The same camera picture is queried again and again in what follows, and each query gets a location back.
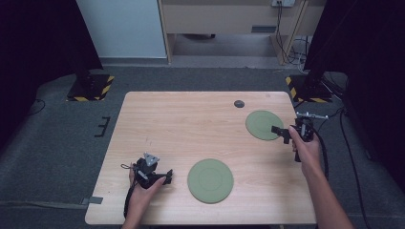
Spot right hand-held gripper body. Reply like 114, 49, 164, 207
293, 111, 330, 143

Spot green round plate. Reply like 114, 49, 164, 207
245, 110, 285, 141
186, 158, 235, 205

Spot person's right hand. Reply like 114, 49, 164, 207
288, 125, 323, 178

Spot black looped floor cable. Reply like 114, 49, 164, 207
26, 97, 47, 116

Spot black curtain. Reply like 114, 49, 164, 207
0, 0, 105, 149
303, 0, 405, 194

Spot person's left hand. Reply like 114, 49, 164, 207
125, 162, 167, 221

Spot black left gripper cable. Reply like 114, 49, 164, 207
122, 183, 136, 219

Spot grey tape piece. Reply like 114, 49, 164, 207
79, 196, 104, 206

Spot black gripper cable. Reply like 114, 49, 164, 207
312, 129, 330, 181
122, 183, 136, 219

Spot thin black floor cable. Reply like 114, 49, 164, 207
316, 106, 347, 133

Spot black power cables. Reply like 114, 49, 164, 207
274, 1, 311, 66

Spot white power strip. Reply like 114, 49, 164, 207
270, 0, 296, 9

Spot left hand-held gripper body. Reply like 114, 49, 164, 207
132, 152, 160, 191

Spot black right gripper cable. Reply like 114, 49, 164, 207
312, 129, 330, 181

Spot black striped stand base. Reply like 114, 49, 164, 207
285, 73, 334, 104
66, 73, 116, 102

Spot light wooden desk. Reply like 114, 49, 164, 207
158, 0, 330, 66

